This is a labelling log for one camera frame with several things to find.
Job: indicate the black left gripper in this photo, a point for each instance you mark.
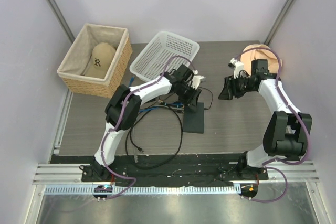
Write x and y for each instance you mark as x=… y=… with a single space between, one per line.
x=191 y=100

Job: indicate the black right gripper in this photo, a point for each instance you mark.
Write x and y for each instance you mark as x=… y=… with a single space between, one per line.
x=230 y=83

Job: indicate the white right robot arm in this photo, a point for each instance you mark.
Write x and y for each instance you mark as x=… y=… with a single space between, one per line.
x=285 y=138

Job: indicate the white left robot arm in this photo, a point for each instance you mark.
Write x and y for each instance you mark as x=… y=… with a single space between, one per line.
x=122 y=109

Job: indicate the peach bucket hat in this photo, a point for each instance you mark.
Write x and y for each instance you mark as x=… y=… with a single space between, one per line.
x=260 y=56

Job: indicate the white plastic mesh basket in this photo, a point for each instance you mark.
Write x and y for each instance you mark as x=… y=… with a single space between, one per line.
x=166 y=51

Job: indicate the beige baseball cap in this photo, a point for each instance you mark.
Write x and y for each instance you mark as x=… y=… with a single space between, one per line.
x=100 y=62

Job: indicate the wicker basket with liner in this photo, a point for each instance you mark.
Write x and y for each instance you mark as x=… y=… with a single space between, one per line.
x=76 y=61

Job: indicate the black network switch box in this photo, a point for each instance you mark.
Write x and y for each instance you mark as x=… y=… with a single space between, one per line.
x=193 y=122

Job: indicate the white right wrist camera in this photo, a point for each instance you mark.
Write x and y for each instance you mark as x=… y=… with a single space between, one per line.
x=237 y=66

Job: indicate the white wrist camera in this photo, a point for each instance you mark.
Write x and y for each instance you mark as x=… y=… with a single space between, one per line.
x=196 y=80
x=237 y=66

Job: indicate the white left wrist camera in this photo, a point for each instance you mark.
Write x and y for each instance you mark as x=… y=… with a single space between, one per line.
x=196 y=80

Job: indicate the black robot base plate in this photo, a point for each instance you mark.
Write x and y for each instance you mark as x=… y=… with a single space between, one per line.
x=165 y=170

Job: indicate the white slotted cable duct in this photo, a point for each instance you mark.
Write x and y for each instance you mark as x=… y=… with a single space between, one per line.
x=108 y=190

